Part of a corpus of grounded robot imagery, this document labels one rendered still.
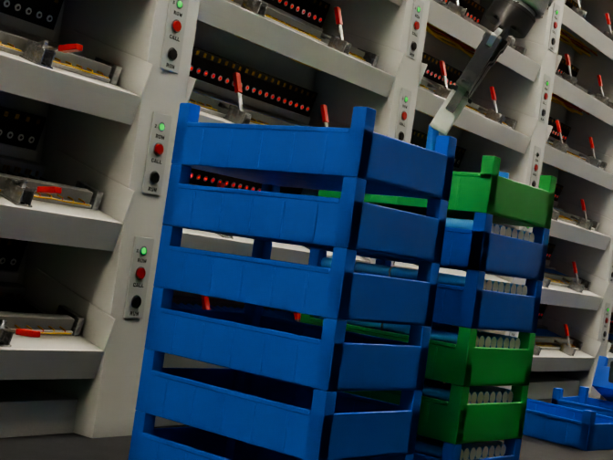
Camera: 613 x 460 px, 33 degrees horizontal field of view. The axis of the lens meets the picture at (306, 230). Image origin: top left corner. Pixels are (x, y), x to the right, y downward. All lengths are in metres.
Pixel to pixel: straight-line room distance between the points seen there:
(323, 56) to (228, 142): 0.67
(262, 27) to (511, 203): 0.55
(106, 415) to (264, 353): 0.43
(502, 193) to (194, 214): 0.44
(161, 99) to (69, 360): 0.41
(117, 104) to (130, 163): 0.09
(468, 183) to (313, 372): 0.43
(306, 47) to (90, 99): 0.52
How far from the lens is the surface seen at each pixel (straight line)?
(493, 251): 1.49
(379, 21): 2.21
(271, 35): 1.82
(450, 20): 2.36
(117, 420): 1.62
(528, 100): 2.79
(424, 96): 2.26
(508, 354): 1.57
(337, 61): 1.98
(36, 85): 1.45
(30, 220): 1.45
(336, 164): 1.19
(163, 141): 1.61
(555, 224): 2.97
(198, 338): 1.31
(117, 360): 1.59
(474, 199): 1.48
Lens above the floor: 0.30
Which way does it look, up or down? 2 degrees up
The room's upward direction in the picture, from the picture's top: 8 degrees clockwise
